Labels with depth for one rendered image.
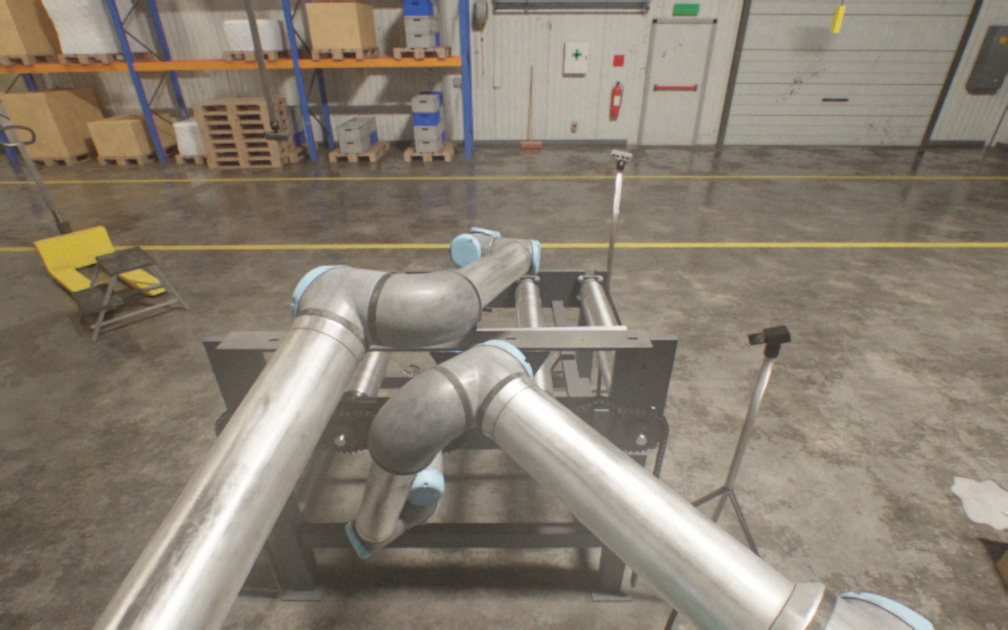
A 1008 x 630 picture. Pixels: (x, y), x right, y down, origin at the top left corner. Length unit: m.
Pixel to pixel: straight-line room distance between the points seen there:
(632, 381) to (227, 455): 1.11
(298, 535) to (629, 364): 1.33
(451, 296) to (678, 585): 0.48
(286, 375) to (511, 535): 1.37
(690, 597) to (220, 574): 0.51
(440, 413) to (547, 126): 9.72
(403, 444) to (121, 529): 2.26
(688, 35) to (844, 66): 3.04
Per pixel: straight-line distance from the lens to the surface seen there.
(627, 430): 1.54
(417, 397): 0.75
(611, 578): 2.16
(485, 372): 0.77
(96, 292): 4.80
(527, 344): 1.33
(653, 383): 1.52
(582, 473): 0.68
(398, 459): 0.78
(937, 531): 3.02
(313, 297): 0.78
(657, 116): 10.63
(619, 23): 10.39
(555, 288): 2.35
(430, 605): 2.20
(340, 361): 0.72
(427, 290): 0.74
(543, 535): 1.94
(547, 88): 10.26
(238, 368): 1.62
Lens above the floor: 1.89
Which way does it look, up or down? 30 degrees down
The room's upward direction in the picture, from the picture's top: straight up
